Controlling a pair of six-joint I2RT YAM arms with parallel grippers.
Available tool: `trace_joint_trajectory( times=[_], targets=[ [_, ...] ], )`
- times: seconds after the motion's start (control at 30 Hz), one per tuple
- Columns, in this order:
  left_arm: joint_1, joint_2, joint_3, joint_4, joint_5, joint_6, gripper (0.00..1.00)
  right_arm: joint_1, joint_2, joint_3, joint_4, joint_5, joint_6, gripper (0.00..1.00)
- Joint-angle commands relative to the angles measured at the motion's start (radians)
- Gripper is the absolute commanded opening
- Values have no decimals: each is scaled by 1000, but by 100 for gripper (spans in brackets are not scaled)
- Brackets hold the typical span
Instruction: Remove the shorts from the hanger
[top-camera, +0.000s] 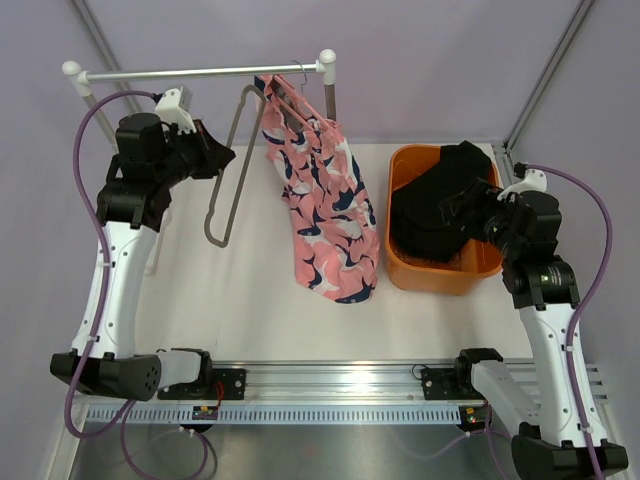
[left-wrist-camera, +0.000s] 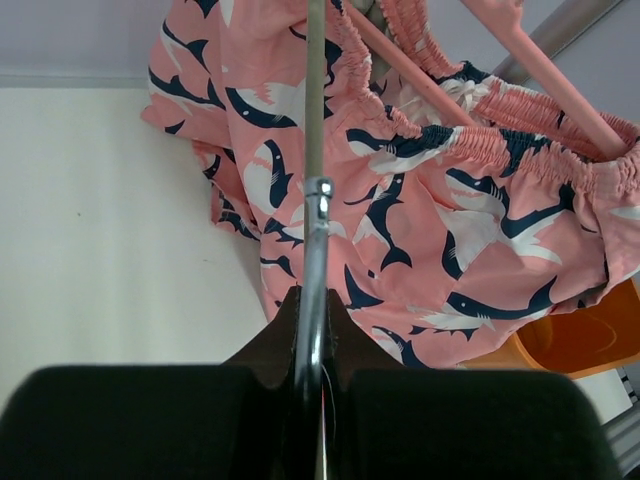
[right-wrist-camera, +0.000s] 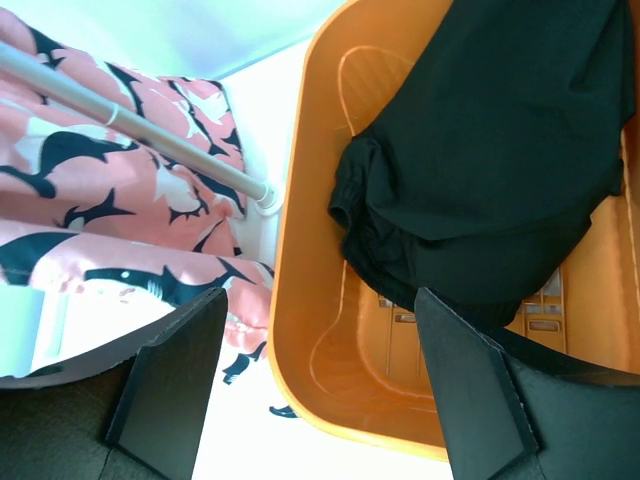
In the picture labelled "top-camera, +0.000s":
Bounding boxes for grey metal hanger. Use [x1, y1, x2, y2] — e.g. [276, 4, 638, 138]
[203, 85, 266, 249]

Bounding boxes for pink shark print shorts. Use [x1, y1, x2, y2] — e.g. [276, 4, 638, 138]
[254, 75, 380, 305]

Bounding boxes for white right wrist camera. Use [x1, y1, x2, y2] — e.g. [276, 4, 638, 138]
[497, 162, 547, 202]

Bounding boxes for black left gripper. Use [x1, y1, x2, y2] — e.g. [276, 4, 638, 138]
[154, 119, 235, 188]

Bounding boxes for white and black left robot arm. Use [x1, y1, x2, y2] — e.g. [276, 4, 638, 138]
[50, 113, 235, 401]

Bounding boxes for silver clothes rack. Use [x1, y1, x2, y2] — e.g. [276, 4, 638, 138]
[61, 48, 337, 276]

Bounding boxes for pink hanger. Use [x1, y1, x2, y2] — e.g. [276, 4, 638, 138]
[271, 60, 329, 128]

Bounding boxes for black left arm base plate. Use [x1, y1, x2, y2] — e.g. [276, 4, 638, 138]
[157, 366, 247, 401]

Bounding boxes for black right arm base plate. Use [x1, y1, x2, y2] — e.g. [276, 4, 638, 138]
[420, 367, 484, 400]

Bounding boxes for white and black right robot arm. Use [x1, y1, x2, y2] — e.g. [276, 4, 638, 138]
[441, 179, 629, 479]

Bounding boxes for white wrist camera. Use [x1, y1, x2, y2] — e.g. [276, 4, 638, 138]
[154, 85, 196, 134]
[497, 162, 547, 202]

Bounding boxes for black shorts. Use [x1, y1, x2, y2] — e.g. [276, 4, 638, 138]
[390, 141, 492, 263]

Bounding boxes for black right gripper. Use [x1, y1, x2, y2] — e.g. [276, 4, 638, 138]
[439, 178, 523, 259]

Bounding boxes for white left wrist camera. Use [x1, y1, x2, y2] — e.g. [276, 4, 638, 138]
[154, 85, 196, 134]

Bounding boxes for aluminium front rail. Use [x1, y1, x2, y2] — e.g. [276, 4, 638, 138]
[69, 361, 609, 404]

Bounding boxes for white slotted cable duct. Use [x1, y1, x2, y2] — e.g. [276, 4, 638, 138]
[85, 405, 461, 424]

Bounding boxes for orange plastic basket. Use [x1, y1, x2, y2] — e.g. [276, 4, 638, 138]
[384, 144, 502, 296]

